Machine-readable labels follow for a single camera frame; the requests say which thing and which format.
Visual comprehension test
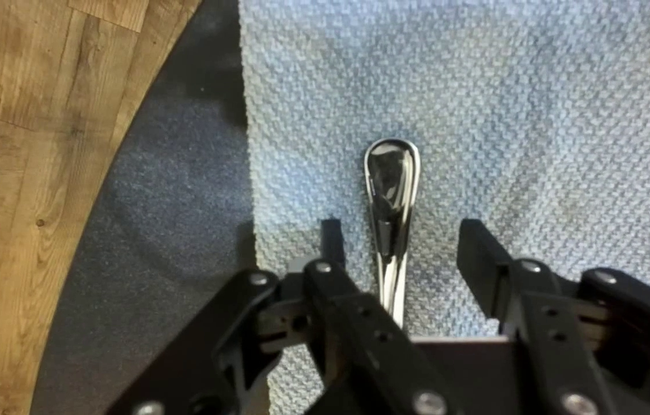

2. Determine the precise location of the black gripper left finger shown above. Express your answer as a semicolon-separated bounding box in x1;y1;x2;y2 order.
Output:
103;216;466;415

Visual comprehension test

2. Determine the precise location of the steel table knife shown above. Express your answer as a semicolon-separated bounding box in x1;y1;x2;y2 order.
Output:
362;136;421;334

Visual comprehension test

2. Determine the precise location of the blue waffle-weave towel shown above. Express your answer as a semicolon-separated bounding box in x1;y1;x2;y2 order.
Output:
236;0;650;415

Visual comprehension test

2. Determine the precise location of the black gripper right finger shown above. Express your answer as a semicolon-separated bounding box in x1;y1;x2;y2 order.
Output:
456;216;650;415

